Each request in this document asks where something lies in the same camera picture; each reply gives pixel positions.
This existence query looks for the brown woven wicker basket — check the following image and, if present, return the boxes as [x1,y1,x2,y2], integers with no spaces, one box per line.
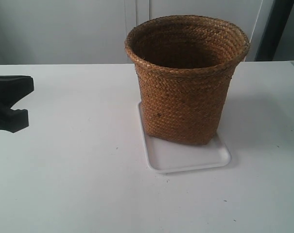
[124,15,250,145]

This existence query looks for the white background cabinet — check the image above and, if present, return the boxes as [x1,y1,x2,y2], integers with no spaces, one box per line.
[0,0,274,65]

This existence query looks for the white rectangular plastic tray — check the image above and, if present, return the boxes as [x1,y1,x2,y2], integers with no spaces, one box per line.
[138,103,231,174]

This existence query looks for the dark metal frame post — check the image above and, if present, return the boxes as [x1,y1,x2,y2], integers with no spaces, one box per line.
[255,0,294,62]

